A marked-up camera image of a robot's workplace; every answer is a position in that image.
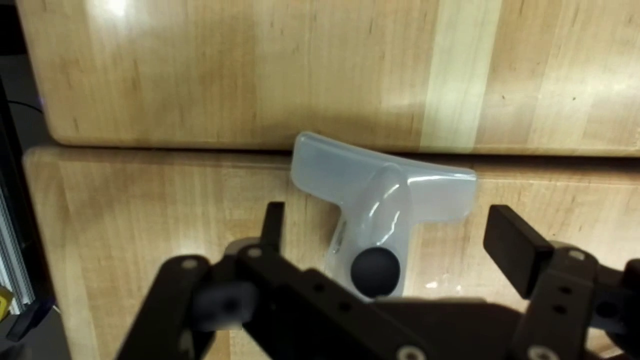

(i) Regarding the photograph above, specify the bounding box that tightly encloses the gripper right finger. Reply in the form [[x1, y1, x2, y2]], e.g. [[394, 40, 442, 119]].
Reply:
[[483, 204, 640, 360]]

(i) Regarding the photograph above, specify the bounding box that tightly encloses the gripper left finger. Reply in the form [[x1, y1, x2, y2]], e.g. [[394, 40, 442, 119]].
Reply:
[[116, 201, 431, 360]]

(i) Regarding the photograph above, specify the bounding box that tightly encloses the translucent white squeegee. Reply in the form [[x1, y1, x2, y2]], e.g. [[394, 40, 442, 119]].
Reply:
[[290, 131, 478, 301]]

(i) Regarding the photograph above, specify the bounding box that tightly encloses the aluminium frame rail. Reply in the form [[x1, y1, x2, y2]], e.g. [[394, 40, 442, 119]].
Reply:
[[0, 85, 56, 346]]

